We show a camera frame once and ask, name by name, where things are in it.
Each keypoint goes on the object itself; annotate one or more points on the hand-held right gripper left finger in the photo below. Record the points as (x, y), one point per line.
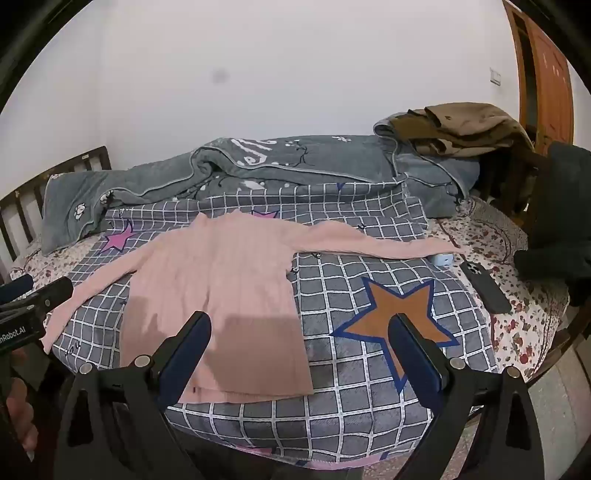
(184, 351)

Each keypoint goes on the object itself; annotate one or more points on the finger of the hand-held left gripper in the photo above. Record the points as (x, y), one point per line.
(18, 287)
(51, 295)

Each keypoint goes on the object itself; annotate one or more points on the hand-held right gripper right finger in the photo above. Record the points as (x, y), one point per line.
(411, 360)

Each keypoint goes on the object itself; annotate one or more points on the pink knit sweater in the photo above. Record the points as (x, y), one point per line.
(221, 286)

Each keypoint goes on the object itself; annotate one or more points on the person's left hand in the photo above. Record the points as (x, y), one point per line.
(21, 415)

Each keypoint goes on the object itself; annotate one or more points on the grey checked star blanket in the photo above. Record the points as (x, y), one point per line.
(346, 392)

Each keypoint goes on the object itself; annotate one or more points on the wooden bed headboard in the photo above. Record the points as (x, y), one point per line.
(14, 207)

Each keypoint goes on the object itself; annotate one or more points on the black smartphone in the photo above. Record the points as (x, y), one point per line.
(485, 288)

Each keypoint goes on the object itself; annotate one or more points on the light blue charger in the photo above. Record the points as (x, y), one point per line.
(442, 260)

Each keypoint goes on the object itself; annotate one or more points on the floral bed sheet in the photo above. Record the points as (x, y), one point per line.
(521, 323)

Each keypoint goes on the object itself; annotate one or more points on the wooden chair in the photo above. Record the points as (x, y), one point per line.
(508, 184)

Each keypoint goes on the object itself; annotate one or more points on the grey floral quilt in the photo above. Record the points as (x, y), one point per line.
(277, 161)

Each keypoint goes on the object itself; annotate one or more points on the dark green garment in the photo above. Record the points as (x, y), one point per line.
(563, 207)

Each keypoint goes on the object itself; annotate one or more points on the brown jacket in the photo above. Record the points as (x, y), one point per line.
(471, 124)

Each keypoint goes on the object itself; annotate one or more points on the wooden door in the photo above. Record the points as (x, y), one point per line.
(549, 78)

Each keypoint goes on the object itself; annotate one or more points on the white wall switch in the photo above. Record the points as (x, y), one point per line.
(495, 76)

